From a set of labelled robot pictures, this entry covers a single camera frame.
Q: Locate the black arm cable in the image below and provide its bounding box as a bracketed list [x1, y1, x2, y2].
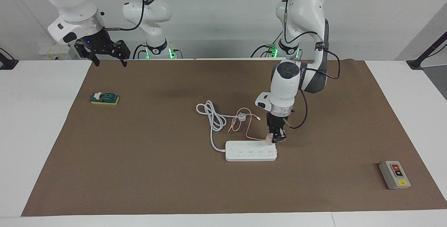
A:
[100, 0, 145, 32]
[283, 0, 341, 130]

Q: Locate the brown table mat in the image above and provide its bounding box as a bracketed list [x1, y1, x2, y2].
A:
[21, 59, 447, 217]

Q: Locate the black base power cable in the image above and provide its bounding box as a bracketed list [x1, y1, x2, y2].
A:
[133, 44, 184, 60]
[251, 31, 284, 59]

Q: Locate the white background box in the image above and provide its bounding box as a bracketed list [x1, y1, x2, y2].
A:
[38, 44, 79, 60]

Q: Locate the green knife switch block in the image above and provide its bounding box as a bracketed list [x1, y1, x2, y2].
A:
[90, 92, 120, 105]

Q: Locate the grey on-off switch box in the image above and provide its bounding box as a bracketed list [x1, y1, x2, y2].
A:
[379, 161, 411, 190]

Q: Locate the black table clamp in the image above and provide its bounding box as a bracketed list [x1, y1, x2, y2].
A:
[0, 47, 19, 70]

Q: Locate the white power strip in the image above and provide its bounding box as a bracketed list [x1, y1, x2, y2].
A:
[225, 140, 278, 162]

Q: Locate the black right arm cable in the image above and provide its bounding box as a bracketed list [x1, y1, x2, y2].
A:
[100, 0, 145, 32]

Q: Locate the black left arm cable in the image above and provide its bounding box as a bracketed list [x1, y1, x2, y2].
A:
[283, 0, 341, 130]

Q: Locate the pink charging cable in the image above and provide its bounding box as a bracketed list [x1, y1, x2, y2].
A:
[228, 108, 269, 141]

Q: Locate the white power strip cord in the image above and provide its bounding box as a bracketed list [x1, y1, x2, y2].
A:
[196, 100, 247, 152]

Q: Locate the black camera stand clamp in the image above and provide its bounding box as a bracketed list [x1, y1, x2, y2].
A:
[406, 31, 447, 70]

